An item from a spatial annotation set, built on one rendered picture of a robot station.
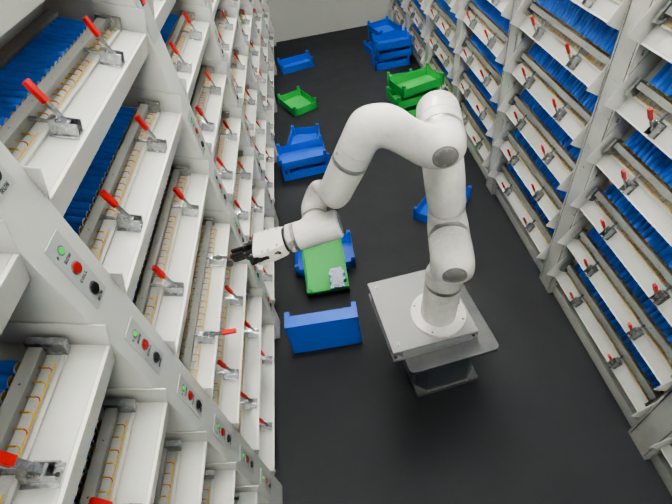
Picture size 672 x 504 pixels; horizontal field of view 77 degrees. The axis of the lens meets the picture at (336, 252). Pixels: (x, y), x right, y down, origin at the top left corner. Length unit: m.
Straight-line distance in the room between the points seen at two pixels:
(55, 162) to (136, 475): 0.50
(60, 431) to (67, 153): 0.38
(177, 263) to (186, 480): 0.46
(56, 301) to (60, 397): 0.13
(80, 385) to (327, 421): 1.19
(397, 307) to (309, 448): 0.62
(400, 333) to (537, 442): 0.61
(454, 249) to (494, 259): 1.03
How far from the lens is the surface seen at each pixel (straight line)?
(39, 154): 0.75
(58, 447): 0.66
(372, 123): 0.95
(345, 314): 1.73
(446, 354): 1.53
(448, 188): 1.05
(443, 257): 1.16
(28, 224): 0.62
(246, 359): 1.55
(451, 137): 0.90
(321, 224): 1.17
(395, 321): 1.52
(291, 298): 2.08
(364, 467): 1.68
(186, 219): 1.17
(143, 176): 1.00
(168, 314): 0.97
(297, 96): 3.73
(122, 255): 0.83
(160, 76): 1.20
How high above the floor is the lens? 1.61
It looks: 46 degrees down
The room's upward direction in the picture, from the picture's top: 12 degrees counter-clockwise
